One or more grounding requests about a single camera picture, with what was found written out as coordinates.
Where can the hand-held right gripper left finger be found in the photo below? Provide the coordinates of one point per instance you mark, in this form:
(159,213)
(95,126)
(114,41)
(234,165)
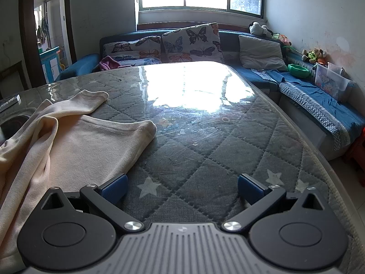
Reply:
(115,189)

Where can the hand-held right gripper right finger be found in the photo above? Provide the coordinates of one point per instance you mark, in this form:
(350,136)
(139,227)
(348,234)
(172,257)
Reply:
(249,188)

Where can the cream long-sleeved shirt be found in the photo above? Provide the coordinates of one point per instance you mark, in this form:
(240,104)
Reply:
(71,142)

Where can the hanging clothes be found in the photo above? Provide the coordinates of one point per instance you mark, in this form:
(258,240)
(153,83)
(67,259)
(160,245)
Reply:
(41,32)

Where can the blue sofa blanket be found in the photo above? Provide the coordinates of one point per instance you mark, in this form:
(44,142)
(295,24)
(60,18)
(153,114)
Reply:
(313,97)

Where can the purple cloth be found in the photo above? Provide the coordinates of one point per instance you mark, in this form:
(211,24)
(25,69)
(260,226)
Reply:
(109,62)

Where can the green bowl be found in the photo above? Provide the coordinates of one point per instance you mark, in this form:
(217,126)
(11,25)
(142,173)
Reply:
(298,70)

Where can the printed clear plastic storage box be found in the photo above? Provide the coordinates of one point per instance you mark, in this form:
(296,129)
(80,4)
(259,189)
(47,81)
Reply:
(330,84)

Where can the grey pillow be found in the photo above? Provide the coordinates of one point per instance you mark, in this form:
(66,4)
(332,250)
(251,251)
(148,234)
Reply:
(261,52)

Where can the blue cabinet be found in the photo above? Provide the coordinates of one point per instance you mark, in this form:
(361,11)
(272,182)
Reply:
(50,65)

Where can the blue corner sofa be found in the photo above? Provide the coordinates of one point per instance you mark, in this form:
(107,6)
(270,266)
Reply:
(228,42)

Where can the small clear plastic box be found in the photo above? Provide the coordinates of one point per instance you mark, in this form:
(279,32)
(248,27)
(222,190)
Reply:
(335,68)

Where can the pink and green plush toy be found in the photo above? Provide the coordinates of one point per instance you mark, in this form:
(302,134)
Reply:
(282,39)

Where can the brown plush toy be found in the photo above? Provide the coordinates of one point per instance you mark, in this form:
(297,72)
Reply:
(321,52)

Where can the large butterfly print pillow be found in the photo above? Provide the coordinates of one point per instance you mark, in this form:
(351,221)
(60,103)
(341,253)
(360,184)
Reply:
(194,42)

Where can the panda plush toy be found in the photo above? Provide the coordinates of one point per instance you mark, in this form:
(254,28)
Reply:
(256,28)

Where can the dark wooden door frame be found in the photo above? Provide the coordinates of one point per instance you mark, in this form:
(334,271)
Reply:
(25,34)

